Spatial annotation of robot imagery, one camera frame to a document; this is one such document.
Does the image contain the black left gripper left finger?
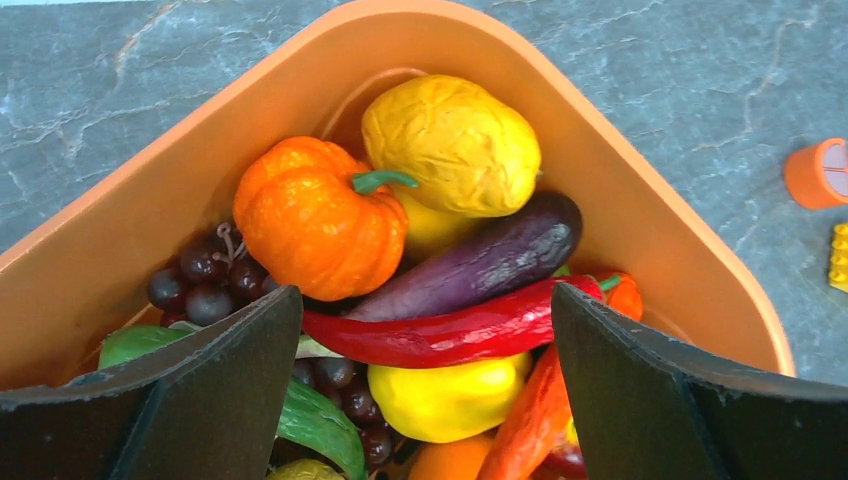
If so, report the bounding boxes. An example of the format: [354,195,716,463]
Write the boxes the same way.
[1,286,303,479]

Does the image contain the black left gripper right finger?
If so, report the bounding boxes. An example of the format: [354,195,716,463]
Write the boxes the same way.
[552,284,847,479]

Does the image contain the orange toy pumpkin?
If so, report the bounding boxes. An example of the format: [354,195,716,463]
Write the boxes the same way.
[233,136,418,301]

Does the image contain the green toy cucumber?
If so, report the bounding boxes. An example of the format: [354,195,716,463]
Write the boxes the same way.
[276,379,368,480]

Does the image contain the red toy apple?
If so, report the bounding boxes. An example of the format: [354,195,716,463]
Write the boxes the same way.
[532,443,587,480]

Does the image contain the green toy starfruit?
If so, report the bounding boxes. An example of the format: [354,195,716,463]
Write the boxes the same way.
[97,325,190,370]

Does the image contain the yellow toy lemon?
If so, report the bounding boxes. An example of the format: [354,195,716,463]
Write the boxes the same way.
[265,459,345,480]

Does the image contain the orange toy carrot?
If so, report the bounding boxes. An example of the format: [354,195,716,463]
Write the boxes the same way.
[475,271,645,480]

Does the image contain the dark purple toy grapes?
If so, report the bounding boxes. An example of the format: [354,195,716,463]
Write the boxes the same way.
[146,221,277,327]

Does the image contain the red toy chili pepper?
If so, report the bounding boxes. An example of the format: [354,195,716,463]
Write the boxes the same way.
[302,274,622,369]

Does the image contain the orange plastic tub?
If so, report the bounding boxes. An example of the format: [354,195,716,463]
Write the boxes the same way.
[1,1,796,394]

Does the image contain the small orange toy tangerine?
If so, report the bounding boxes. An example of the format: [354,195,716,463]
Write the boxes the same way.
[408,434,494,480]

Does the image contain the purple toy eggplant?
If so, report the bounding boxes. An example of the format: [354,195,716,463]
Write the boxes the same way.
[348,191,583,322]

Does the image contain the yellow toy bell pepper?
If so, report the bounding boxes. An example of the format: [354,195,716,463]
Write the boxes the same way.
[367,353,533,443]

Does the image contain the yellow toy waffle block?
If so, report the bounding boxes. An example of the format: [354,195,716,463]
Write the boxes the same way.
[828,222,848,293]

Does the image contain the orange semicircle toy block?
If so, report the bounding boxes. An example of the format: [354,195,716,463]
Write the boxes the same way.
[784,138,847,210]

